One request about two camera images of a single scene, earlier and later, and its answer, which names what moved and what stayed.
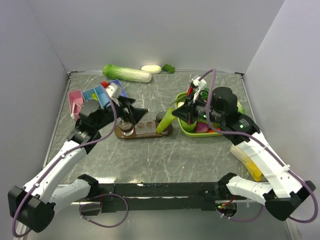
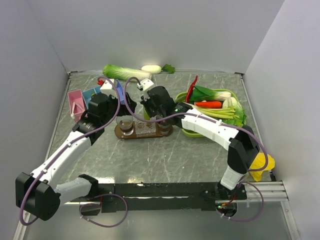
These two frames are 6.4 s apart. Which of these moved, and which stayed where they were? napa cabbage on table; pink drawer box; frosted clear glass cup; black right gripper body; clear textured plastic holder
Moved: black right gripper body
Stayed: napa cabbage on table; frosted clear glass cup; pink drawer box; clear textured plastic holder
